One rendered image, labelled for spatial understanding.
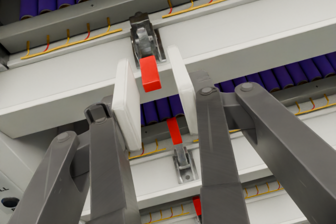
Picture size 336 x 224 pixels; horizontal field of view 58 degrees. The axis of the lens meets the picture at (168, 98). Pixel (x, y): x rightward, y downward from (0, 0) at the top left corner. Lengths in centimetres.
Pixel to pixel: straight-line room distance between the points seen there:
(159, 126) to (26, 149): 17
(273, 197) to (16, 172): 44
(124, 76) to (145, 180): 27
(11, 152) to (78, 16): 15
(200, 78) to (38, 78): 18
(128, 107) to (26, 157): 22
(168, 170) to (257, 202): 24
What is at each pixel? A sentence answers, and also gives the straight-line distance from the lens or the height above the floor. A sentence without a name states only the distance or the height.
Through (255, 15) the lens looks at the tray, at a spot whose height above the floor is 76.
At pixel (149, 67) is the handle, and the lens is 22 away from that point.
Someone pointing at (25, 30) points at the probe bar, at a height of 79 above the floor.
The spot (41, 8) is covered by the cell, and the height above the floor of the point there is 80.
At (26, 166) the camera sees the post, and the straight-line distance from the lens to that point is 36.
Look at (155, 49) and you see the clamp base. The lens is 28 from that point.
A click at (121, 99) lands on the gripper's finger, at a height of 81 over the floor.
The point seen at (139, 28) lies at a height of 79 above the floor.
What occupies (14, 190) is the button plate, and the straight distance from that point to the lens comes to 40.
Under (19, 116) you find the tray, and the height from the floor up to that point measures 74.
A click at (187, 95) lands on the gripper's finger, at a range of 15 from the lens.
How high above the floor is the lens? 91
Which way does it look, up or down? 43 degrees down
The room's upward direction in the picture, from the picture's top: 17 degrees counter-clockwise
